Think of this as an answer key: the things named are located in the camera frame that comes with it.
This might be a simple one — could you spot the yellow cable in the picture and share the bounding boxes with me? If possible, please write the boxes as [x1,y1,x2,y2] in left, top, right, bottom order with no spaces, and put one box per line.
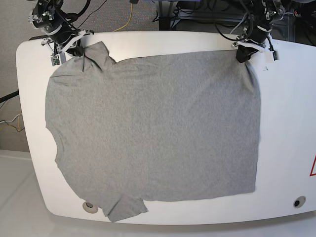
[113,4,134,33]

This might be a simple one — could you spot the white and yellow floor cables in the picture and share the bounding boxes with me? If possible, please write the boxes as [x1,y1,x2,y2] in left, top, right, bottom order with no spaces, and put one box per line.
[0,113,24,133]

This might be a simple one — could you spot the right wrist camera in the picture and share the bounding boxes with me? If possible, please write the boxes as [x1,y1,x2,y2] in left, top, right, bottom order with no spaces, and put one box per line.
[50,53,66,67]

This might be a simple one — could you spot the aluminium frame rail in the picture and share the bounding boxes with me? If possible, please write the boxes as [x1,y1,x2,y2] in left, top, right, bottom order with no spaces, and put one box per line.
[171,9,296,42]

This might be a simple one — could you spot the white cable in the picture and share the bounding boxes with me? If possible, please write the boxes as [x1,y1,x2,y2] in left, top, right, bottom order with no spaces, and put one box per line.
[229,12,248,35]

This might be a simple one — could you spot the black table leg post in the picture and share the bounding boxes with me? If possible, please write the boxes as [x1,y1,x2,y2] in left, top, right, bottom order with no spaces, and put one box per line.
[158,16,171,31]

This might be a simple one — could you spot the black table mount hole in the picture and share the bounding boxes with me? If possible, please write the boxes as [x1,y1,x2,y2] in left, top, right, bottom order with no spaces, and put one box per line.
[293,196,306,208]

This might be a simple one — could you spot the grey table grommet hole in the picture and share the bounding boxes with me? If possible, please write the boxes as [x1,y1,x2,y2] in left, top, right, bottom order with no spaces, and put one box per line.
[82,201,98,214]

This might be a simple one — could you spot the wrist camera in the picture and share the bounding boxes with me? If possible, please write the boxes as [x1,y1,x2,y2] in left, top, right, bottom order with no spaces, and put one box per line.
[50,53,66,67]
[263,50,279,63]

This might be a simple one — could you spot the grey T-shirt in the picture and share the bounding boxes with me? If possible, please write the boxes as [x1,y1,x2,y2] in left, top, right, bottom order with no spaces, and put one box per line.
[45,42,261,222]

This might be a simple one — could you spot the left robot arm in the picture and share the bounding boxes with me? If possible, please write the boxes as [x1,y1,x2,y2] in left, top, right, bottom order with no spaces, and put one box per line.
[212,0,286,63]

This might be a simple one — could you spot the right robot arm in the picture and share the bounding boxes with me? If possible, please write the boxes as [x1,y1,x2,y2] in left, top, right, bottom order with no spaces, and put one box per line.
[29,0,93,59]

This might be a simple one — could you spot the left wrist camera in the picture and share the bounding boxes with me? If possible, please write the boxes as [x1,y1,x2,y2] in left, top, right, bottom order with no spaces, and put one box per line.
[263,50,279,63]

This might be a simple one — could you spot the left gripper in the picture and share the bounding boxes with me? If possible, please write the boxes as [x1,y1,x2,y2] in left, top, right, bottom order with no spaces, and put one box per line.
[232,27,274,63]

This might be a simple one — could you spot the red triangle sticker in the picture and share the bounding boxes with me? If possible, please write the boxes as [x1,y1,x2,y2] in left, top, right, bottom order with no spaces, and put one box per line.
[310,157,316,177]

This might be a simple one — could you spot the black bar behind table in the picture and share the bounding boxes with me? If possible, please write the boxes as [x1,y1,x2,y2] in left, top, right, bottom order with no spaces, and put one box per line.
[29,36,46,40]

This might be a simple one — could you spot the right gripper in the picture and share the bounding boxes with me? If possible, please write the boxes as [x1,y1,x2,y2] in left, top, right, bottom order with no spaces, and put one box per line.
[41,26,94,57]

